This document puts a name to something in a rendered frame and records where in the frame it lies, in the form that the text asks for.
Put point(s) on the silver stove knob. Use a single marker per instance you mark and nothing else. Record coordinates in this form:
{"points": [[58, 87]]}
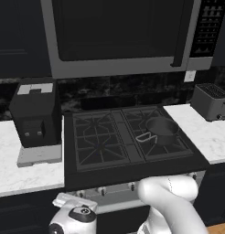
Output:
{"points": [[81, 193], [101, 191], [133, 186], [194, 175]]}

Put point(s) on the black coffee machine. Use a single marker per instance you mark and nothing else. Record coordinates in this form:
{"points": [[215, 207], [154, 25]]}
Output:
{"points": [[35, 119]]}

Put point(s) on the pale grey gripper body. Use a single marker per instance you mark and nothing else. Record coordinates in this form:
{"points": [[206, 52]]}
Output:
{"points": [[73, 201]]}

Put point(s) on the grey toaster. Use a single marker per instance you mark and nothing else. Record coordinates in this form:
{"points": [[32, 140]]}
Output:
{"points": [[210, 105]]}

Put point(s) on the black gas stove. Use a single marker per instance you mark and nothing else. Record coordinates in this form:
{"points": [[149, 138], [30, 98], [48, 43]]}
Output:
{"points": [[99, 143]]}

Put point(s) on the grey microwave oven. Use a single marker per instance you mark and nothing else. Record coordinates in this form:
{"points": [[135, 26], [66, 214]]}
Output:
{"points": [[117, 65]]}

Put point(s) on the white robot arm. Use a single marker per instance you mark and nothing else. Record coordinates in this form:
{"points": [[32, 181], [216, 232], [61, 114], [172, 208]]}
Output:
{"points": [[173, 195]]}

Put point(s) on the white wall outlet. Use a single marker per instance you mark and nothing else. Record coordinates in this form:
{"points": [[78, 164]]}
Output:
{"points": [[190, 76]]}

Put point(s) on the dark wall cupboard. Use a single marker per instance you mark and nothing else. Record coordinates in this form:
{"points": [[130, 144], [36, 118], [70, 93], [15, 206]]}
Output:
{"points": [[19, 36], [221, 45]]}

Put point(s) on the dark base cupboard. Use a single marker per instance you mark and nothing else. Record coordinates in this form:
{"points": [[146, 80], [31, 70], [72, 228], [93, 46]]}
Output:
{"points": [[215, 195], [23, 213]]}

